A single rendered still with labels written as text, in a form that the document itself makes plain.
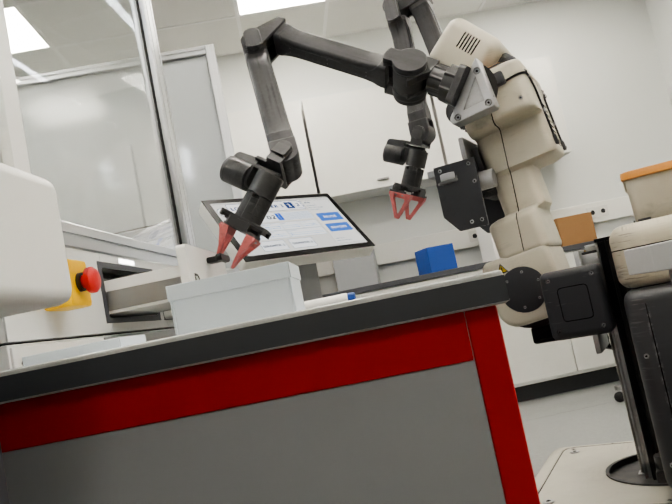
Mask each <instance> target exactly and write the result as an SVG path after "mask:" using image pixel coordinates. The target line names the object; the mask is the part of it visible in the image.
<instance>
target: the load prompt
mask: <svg viewBox="0 0 672 504"><path fill-rule="evenodd" d="M239 205H240V204H229V205H225V207H226V208H227V209H228V210H229V211H231V212H233V213H235V212H236V211H237V209H238V207H239ZM295 209H306V207H305V206H304V205H303V204H302V203H301V202H300V201H299V200H290V201H275V202H273V203H272V205H271V207H270V209H269V211H282V210H295ZM269 211H268V212H269Z"/></svg>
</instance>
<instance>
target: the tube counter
mask: <svg viewBox="0 0 672 504"><path fill-rule="evenodd" d="M266 218H267V219H268V221H269V222H273V221H285V220H297V219H308V218H314V217H313V215H312V214H311V213H310V212H309V211H308V210H306V211H293V212H280V213H268V214H267V215H266Z"/></svg>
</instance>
